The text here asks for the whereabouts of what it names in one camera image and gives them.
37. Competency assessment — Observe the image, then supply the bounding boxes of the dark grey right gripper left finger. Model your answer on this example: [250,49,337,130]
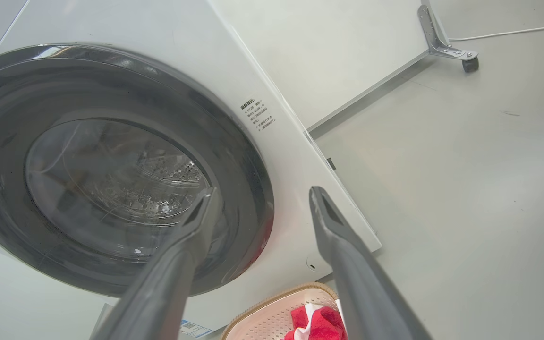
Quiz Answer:
[90,187,223,340]

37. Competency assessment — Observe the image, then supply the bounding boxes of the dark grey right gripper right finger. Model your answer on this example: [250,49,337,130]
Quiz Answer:
[309,186,434,340]

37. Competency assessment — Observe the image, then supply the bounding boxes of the beige perforated laundry basket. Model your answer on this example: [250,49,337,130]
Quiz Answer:
[221,282,348,340]

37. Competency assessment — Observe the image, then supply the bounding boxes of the red garment with white trim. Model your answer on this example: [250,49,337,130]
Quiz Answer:
[285,304,348,340]

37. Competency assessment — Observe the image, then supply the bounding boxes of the blue-bordered energy label sticker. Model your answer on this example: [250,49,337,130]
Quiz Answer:
[178,319,213,339]

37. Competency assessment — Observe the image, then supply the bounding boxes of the round dark glass washer door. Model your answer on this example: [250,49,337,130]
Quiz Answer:
[0,44,275,298]

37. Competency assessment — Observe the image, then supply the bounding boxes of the white front-load washing machine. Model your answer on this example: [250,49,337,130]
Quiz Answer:
[0,0,382,340]

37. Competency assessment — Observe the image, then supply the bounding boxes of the white partition panel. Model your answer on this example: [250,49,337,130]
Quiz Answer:
[210,0,448,133]

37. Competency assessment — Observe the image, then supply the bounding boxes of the metal caster bracket with wheel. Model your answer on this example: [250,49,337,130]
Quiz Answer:
[417,4,480,73]

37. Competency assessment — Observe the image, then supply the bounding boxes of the white floor cable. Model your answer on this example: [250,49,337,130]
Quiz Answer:
[449,22,544,42]

